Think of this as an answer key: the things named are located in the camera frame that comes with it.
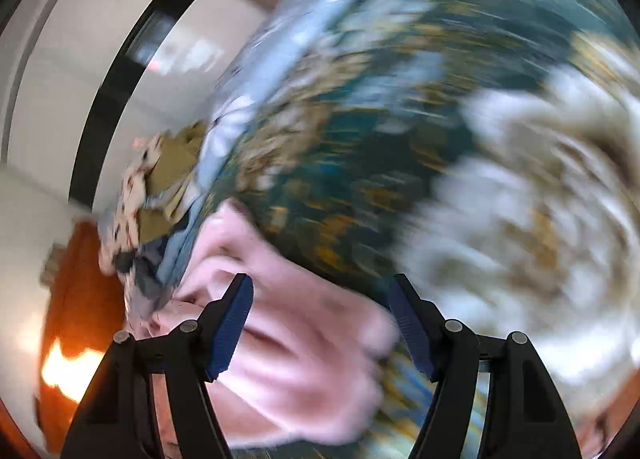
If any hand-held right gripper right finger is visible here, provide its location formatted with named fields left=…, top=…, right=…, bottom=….
left=388, top=273, right=583, bottom=459

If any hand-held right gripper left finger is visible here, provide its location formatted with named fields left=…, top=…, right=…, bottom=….
left=60, top=273, right=255, bottom=459

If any pink garment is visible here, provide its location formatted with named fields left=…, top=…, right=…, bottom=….
left=150, top=200, right=401, bottom=451

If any pile of mixed clothes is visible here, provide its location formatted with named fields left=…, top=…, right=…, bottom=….
left=97, top=121, right=211, bottom=290

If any teal floral bed cover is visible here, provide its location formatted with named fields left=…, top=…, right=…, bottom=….
left=197, top=0, right=640, bottom=459

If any light blue floral blanket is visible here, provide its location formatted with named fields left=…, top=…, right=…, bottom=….
left=150, top=0, right=416, bottom=295

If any orange wooden bed frame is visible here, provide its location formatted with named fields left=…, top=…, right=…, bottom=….
left=0, top=221, right=126, bottom=459

